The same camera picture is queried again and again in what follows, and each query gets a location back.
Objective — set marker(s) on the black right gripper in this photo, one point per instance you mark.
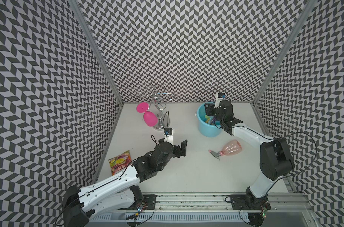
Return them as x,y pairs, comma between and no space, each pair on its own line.
209,109

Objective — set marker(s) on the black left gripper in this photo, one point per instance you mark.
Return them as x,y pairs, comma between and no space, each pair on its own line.
177,152

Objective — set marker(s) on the yellow toy shovel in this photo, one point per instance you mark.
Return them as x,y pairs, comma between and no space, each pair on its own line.
210,120

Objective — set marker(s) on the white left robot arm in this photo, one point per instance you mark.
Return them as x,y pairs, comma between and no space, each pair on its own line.
121,191

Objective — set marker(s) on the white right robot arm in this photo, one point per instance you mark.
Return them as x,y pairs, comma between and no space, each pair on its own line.
275,160

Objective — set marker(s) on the turquoise plastic bucket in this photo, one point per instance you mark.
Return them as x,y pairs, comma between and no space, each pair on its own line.
204,128

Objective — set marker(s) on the pink plastic wine glass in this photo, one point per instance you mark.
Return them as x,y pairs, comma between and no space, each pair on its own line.
149,118

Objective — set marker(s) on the colourful snack packet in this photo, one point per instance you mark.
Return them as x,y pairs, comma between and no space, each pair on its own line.
120,162

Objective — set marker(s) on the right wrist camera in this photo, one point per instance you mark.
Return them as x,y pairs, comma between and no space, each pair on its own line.
220,96

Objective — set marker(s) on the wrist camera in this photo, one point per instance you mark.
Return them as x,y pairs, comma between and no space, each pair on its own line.
220,96
168,135

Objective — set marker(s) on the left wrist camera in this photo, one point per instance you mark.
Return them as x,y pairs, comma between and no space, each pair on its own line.
168,135

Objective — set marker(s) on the chrome wire stand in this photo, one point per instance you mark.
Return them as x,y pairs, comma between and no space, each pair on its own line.
156,106

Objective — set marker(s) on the aluminium corner post right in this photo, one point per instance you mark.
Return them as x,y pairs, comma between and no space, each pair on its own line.
308,8

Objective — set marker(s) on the aluminium corner post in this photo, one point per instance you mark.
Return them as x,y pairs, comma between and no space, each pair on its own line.
308,8
75,7

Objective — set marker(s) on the aluminium corner post left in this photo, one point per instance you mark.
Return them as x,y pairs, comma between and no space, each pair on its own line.
75,7

